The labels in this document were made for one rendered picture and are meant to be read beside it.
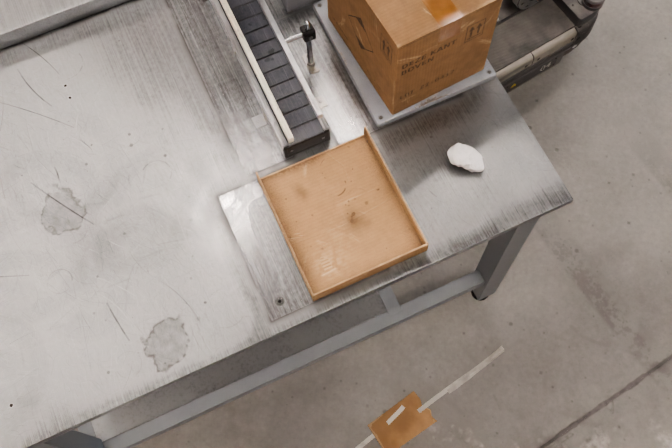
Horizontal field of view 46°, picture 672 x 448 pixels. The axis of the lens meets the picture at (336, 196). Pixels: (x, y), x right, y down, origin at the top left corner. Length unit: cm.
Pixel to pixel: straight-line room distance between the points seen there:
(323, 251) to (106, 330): 47
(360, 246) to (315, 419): 88
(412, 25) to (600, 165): 134
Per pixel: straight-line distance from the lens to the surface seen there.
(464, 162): 171
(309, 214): 168
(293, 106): 175
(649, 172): 280
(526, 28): 268
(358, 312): 225
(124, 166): 180
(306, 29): 173
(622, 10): 311
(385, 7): 158
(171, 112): 184
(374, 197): 170
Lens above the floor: 240
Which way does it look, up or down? 67 degrees down
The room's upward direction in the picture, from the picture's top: 4 degrees counter-clockwise
